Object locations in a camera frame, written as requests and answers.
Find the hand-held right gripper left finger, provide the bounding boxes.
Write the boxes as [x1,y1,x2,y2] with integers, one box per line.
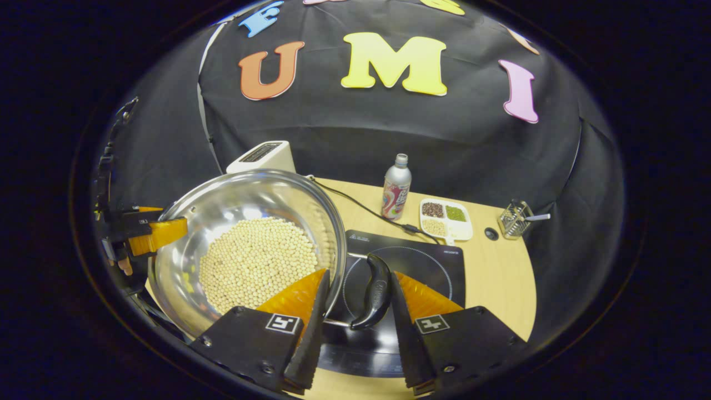
[189,269,331,395]

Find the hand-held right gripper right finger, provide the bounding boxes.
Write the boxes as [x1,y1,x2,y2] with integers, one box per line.
[389,271,528,396]

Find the black induction cooktop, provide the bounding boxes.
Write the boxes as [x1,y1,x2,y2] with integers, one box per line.
[319,229,466,378]

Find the stainless steel pot black handle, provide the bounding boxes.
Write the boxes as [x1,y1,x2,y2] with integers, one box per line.
[147,169,393,341]

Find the pile of soybeans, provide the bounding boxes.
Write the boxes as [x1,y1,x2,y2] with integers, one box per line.
[199,217,320,316]

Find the white toaster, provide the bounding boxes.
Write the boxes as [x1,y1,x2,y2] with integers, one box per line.
[226,141,296,174]

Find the white divided plate with beans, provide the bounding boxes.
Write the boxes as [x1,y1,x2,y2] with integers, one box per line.
[419,198,474,246]

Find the silver bottle with colourful label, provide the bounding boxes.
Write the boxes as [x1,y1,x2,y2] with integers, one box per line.
[382,154,412,221]

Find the black power cable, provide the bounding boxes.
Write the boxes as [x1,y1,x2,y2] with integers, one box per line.
[308,177,443,243]

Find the metal wire utensil holder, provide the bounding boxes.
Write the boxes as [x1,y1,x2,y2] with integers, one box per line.
[498,200,534,241]

